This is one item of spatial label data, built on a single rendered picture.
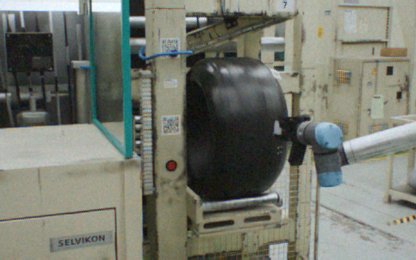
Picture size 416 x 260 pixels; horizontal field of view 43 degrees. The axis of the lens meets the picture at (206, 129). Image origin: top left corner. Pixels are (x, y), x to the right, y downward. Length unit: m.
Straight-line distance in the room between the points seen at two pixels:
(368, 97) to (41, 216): 5.83
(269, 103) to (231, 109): 0.15
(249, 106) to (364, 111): 4.94
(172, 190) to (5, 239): 0.92
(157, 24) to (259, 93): 0.45
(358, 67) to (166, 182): 4.88
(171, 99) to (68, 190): 0.82
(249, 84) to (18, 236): 1.04
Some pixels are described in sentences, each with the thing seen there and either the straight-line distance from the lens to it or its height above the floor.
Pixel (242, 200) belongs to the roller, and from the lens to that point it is 2.14.
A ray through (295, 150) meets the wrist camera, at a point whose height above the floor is 1.19.
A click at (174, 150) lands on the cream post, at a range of 2.06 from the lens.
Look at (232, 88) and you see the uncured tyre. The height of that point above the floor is 1.37.
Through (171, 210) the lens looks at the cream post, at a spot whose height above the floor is 0.88.
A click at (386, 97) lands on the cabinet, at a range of 7.09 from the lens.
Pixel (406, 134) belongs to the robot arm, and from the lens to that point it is 1.73.
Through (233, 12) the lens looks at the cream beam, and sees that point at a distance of 2.38.
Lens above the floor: 1.57
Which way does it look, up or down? 10 degrees down
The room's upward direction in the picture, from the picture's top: straight up
